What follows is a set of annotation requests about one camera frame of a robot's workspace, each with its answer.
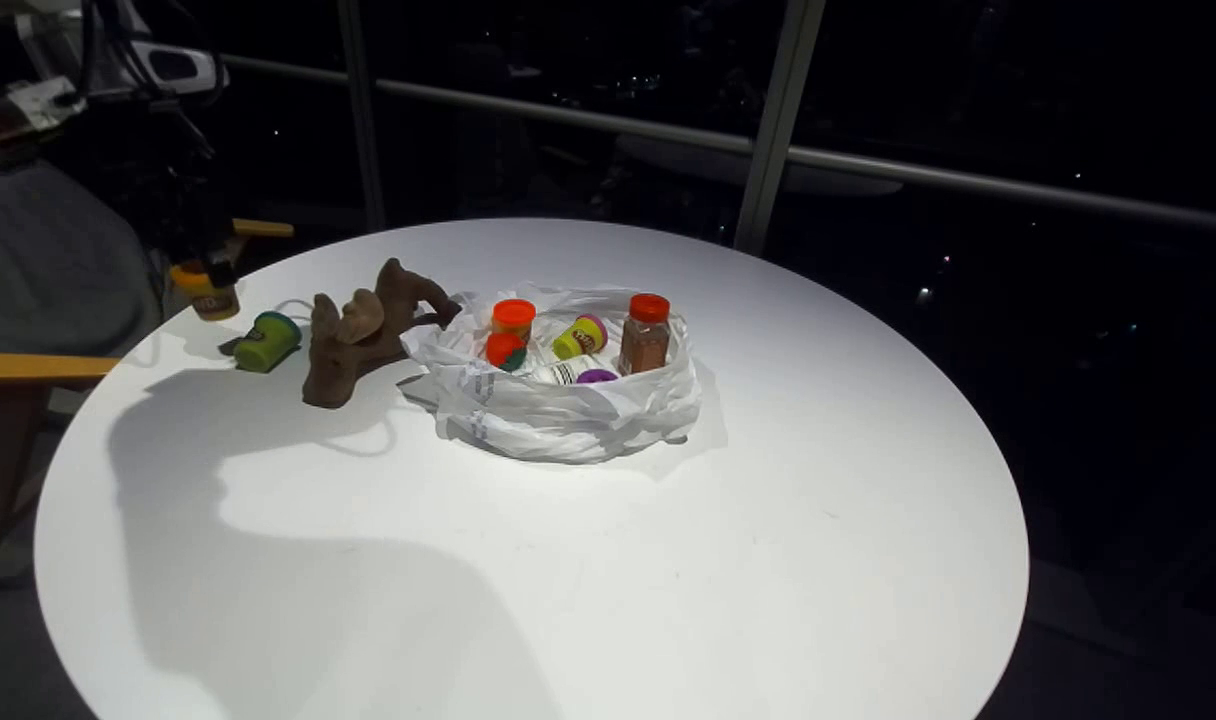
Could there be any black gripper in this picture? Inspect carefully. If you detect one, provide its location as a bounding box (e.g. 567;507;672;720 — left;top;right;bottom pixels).
146;134;245;311

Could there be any play-doh tub yellow lid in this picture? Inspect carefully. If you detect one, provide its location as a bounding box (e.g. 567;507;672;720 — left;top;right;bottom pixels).
166;260;245;322

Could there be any green play-doh tub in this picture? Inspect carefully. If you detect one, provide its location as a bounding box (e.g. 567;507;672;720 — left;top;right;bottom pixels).
220;308;304;376

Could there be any brown plush toy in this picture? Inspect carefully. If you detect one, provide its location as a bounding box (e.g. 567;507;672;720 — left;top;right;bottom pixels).
302;254;464;412

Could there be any play-doh tub orange lid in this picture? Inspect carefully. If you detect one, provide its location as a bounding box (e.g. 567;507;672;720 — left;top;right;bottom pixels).
488;294;541;339

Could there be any green yellow toy fruit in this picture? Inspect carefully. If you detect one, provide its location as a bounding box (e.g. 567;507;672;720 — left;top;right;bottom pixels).
549;311;613;362

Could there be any brown spice bottle red cap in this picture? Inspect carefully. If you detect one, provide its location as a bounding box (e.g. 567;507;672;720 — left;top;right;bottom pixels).
618;287;678;376

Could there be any wooden bar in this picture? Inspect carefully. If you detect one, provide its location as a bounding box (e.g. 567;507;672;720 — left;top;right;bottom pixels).
228;214;298;245

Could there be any wooden stand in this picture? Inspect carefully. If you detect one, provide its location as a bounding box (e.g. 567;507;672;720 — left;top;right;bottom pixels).
0;348;122;594

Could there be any clear white plastic bag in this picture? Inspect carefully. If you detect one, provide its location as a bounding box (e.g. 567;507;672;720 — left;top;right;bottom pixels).
397;285;706;467

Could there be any grey window frame post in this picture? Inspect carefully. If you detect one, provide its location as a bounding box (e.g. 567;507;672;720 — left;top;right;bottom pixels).
732;0;828;254
332;0;392;226

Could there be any grey window frame rail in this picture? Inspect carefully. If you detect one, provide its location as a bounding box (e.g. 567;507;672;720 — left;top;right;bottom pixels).
220;46;1216;232

